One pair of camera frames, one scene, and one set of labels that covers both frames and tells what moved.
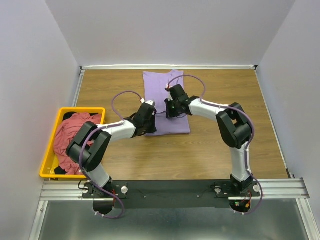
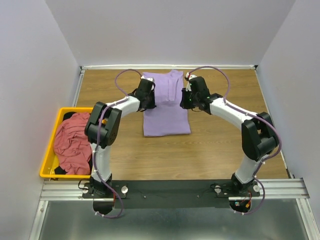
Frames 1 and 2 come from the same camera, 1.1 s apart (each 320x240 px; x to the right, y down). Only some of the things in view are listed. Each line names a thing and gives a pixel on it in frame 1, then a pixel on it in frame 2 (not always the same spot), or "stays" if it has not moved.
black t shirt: [59, 170] stays
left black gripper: [151, 123] -> [149, 100]
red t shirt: [65, 131] stays
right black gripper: [171, 110] -> [186, 101]
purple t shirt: [155, 81] stays
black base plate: [168, 194] stays
